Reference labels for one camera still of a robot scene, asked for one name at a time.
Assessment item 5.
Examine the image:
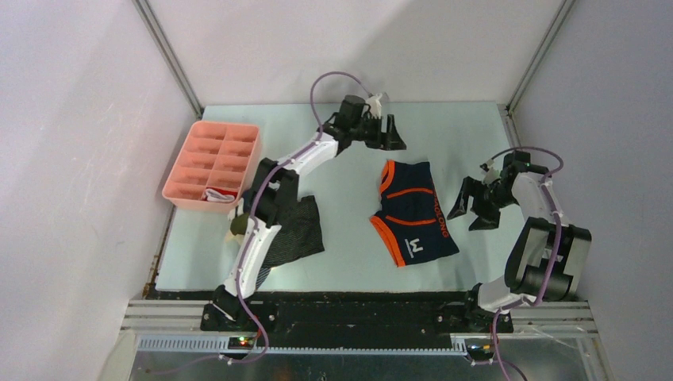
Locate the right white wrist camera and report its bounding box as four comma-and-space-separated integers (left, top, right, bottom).
479, 160, 500, 185

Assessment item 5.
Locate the navy orange underwear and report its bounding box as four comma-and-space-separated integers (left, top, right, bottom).
370, 160, 460, 267

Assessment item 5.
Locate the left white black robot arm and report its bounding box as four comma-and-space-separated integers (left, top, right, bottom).
210, 93, 406, 331

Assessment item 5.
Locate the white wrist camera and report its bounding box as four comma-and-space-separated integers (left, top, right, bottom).
365, 92, 389, 119
479, 160, 500, 185

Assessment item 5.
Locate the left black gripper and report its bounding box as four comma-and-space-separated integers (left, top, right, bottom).
349, 114, 405, 150

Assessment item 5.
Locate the grey slotted cable duct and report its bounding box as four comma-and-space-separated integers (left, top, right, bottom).
137, 335, 468, 356

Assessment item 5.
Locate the left aluminium corner post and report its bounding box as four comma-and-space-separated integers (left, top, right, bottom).
132, 0, 205, 120

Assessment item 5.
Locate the right aluminium corner post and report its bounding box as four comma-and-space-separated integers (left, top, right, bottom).
506, 0, 576, 114

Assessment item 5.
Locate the pink divided storage tray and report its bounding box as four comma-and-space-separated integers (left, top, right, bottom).
162, 121, 261, 214

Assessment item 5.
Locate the dark striped underwear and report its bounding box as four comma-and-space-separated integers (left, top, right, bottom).
256, 195, 325, 289

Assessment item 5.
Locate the aluminium corner post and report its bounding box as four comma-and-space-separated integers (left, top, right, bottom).
132, 0, 205, 120
506, 0, 576, 114

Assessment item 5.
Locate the olive green underwear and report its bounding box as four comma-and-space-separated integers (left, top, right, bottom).
225, 213, 249, 245

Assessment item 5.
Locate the red white underwear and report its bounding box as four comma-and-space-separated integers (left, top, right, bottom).
202, 187, 238, 204

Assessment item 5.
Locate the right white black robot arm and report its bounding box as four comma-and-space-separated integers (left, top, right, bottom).
447, 151, 592, 332

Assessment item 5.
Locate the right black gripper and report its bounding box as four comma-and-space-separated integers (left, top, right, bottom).
447, 176, 517, 231

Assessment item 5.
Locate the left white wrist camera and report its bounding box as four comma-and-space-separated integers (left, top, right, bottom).
365, 92, 389, 119

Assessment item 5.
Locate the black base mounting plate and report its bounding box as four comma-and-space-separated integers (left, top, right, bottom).
144, 285, 571, 350

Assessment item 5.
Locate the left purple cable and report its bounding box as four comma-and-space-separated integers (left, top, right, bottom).
233, 71, 375, 367

